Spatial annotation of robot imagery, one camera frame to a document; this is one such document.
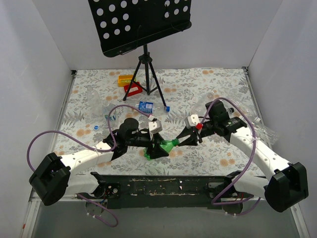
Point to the clear bottle lemon label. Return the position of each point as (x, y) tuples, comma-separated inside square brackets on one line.
[(106, 108)]

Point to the floral patterned table mat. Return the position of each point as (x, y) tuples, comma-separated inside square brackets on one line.
[(181, 89)]

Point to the clear bottle blue label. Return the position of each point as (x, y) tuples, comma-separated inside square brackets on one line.
[(150, 107)]

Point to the yellow plastic box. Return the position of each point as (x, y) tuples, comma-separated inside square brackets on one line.
[(124, 80)]

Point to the clear bottle white cap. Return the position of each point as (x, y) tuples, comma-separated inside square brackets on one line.
[(94, 101)]

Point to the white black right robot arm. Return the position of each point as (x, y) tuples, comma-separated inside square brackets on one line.
[(266, 175)]

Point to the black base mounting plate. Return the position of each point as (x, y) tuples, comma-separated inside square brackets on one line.
[(169, 191)]

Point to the aluminium frame rail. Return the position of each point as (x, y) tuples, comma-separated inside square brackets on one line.
[(282, 183)]

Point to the black perforated music stand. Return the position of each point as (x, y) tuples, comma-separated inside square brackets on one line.
[(125, 25)]

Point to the green plastic bottle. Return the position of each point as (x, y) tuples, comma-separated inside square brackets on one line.
[(170, 145)]

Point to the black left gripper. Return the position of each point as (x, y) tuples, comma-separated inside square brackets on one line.
[(152, 144)]

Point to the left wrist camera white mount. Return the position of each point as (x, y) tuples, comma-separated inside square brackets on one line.
[(154, 125)]

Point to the small clear bottle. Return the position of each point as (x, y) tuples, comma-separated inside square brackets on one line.
[(201, 101)]

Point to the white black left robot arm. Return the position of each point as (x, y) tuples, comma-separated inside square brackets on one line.
[(57, 176)]

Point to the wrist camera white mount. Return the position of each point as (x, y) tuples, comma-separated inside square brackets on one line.
[(154, 125), (193, 121)]

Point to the red plastic box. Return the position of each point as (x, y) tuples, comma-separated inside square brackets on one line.
[(135, 89)]

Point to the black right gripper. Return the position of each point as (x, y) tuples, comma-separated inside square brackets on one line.
[(198, 135)]

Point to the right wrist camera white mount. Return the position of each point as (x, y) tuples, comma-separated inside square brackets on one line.
[(193, 121)]

